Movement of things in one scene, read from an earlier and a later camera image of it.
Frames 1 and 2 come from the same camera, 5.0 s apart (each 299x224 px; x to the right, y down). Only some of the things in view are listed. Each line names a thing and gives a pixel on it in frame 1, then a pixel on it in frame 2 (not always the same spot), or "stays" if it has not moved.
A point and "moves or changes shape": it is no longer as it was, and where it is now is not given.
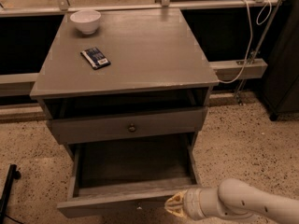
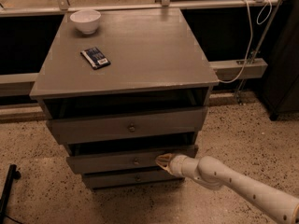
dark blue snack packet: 95,58 stays
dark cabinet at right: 281,84 stays
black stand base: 12,174 stays
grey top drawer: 92,128 stays
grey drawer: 129,176 moves or changes shape
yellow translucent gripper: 191,203 to 176,165
